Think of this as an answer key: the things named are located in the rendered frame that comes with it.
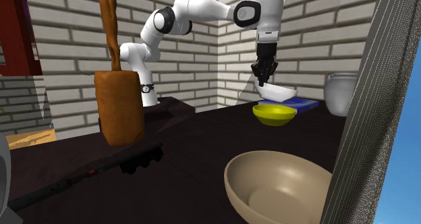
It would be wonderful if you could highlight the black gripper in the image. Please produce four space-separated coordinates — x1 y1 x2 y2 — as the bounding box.
250 42 279 88

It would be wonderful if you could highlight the white bowl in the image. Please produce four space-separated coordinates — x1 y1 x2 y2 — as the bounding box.
254 80 299 103

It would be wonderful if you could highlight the yellow bowl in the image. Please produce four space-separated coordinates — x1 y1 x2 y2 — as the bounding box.
252 104 298 127

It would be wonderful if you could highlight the blue book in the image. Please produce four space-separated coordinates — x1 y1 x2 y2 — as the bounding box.
257 97 321 115

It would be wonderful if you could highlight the pale grey vase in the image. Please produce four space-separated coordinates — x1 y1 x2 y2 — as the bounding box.
323 72 360 117

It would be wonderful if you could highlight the dark robot stand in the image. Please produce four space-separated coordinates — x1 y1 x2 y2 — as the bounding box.
142 96 196 123

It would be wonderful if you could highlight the large beige bowl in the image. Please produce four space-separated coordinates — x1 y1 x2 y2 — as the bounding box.
223 150 333 224

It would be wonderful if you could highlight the long black tool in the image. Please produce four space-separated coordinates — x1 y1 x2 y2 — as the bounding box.
7 142 165 213

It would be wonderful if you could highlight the light wooden furniture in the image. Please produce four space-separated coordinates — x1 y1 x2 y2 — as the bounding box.
5 128 58 150

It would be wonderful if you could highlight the red cabinet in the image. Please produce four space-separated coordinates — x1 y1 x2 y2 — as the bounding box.
0 0 44 77

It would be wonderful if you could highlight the grey rounded object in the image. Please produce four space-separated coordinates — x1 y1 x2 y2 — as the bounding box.
0 132 24 224

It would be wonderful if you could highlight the grey striped window frame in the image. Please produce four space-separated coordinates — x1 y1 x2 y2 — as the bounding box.
320 0 421 224

